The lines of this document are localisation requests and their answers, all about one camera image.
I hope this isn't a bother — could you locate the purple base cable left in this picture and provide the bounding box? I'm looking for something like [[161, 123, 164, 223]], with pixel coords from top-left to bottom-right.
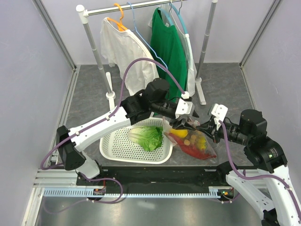
[[43, 177, 124, 214]]

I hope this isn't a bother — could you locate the light blue wire hanger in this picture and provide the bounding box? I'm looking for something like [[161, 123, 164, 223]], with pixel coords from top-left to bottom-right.
[[127, 2, 168, 70]]

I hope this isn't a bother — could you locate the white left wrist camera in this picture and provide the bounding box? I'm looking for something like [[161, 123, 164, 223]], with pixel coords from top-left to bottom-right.
[[175, 91, 195, 119]]

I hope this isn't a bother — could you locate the grey white clothes rack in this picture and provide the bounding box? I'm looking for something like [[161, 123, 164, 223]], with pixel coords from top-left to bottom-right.
[[76, 0, 218, 110]]

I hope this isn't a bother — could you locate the white garment on right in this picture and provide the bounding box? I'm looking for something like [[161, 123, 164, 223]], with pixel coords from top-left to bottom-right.
[[151, 7, 196, 96]]

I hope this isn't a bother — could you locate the brown longan bunch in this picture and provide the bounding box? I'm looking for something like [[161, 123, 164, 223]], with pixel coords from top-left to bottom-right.
[[184, 130, 204, 145]]

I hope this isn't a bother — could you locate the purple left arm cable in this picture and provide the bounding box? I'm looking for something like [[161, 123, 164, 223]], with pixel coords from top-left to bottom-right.
[[40, 58, 190, 170]]

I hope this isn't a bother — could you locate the white perforated plastic basket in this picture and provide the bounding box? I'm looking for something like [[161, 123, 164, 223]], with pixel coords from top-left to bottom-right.
[[99, 117, 173, 164]]

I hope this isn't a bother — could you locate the yellow lemon fruit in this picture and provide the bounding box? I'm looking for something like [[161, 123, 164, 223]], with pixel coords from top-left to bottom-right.
[[169, 129, 188, 138]]

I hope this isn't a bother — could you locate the teal clothes hanger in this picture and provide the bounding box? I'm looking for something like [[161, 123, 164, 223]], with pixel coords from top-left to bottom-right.
[[159, 3, 188, 35]]

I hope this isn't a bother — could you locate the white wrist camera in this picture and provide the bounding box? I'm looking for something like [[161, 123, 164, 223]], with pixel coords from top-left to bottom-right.
[[208, 104, 228, 130], [175, 91, 195, 119]]

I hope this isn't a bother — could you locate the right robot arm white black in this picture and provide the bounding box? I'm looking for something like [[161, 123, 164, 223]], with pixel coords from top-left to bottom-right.
[[196, 104, 301, 226]]

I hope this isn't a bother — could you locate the white t-shirt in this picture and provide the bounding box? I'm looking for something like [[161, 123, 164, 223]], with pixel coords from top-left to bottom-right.
[[100, 17, 159, 96]]

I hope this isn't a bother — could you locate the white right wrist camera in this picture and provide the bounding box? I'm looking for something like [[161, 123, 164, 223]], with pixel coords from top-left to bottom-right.
[[208, 104, 228, 130]]

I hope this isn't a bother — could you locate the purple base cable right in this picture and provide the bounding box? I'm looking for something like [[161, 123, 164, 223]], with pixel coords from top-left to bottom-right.
[[210, 186, 244, 204]]

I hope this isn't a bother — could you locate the clear pink zip bag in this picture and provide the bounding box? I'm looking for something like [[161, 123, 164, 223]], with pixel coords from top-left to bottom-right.
[[162, 116, 218, 163]]

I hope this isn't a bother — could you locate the green t-shirt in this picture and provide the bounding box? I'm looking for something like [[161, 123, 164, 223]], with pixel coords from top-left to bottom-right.
[[150, 8, 187, 90]]

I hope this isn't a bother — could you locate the orange clothes hanger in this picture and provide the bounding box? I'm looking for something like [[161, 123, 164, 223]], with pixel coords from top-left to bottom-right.
[[107, 3, 128, 32]]

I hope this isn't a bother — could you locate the red plastic lobster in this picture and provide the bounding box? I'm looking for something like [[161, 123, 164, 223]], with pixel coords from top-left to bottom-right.
[[168, 133, 217, 162]]

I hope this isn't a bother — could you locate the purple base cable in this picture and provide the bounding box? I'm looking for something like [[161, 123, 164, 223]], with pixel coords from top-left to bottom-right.
[[43, 177, 124, 214], [210, 186, 244, 204]]

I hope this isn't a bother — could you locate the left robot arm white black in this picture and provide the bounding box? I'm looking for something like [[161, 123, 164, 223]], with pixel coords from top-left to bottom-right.
[[56, 78, 198, 185]]

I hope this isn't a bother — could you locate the green lettuce head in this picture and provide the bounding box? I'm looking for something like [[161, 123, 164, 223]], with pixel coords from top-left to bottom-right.
[[128, 126, 163, 152]]

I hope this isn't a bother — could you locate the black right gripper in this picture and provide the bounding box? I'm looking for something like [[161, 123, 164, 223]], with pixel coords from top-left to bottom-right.
[[196, 117, 251, 145]]

